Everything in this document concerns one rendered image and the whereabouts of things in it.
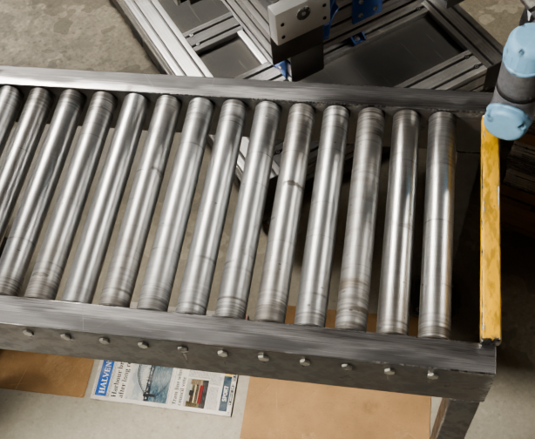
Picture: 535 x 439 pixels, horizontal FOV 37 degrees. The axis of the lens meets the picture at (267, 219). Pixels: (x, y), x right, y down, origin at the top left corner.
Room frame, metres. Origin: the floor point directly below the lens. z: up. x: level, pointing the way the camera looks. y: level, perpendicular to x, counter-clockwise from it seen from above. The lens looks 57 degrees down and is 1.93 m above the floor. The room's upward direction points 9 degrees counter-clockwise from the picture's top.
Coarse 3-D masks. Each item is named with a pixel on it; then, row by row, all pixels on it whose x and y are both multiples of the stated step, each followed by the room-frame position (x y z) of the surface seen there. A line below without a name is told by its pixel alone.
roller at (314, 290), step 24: (336, 120) 0.91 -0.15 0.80; (336, 144) 0.86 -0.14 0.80; (336, 168) 0.81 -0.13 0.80; (312, 192) 0.78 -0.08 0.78; (336, 192) 0.76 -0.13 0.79; (312, 216) 0.72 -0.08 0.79; (336, 216) 0.72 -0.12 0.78; (312, 240) 0.67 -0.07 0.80; (312, 264) 0.62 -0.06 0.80; (312, 288) 0.58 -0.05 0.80; (312, 312) 0.54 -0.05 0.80
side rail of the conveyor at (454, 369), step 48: (0, 336) 0.61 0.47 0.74; (48, 336) 0.58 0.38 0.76; (96, 336) 0.56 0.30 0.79; (144, 336) 0.54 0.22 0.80; (192, 336) 0.53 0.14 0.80; (240, 336) 0.51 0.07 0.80; (288, 336) 0.50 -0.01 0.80; (336, 336) 0.49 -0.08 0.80; (384, 336) 0.48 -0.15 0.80; (336, 384) 0.46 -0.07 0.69; (384, 384) 0.43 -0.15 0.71; (432, 384) 0.42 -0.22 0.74; (480, 384) 0.40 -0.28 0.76
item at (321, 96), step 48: (144, 96) 1.05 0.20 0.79; (192, 96) 1.02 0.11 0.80; (240, 96) 1.00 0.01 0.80; (288, 96) 0.99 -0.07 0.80; (336, 96) 0.97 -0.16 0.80; (384, 96) 0.95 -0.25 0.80; (432, 96) 0.93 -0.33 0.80; (480, 96) 0.92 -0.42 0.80; (384, 144) 0.93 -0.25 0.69; (480, 144) 0.88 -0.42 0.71
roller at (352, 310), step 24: (360, 120) 0.91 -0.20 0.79; (384, 120) 0.91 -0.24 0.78; (360, 144) 0.85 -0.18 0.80; (360, 168) 0.80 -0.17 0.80; (360, 192) 0.75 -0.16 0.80; (360, 216) 0.70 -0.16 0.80; (360, 240) 0.65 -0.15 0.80; (360, 264) 0.61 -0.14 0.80; (360, 288) 0.57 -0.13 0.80; (336, 312) 0.54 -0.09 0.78; (360, 312) 0.53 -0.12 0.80
